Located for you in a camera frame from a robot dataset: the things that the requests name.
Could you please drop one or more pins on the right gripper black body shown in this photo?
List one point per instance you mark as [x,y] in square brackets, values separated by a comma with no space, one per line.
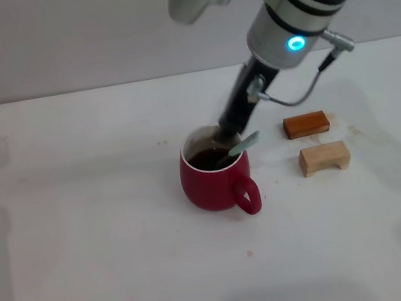
[243,98]

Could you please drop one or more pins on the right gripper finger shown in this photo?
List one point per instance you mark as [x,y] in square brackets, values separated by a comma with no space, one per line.
[229,134]

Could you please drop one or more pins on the red ceramic coffee cup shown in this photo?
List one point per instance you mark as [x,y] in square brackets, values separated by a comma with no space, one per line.
[210,191]

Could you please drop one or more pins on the light wooden spoon rest block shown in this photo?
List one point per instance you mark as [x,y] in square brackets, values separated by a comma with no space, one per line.
[319,156]

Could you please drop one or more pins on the dark brown wooden block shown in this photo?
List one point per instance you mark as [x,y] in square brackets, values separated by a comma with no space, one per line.
[305,124]

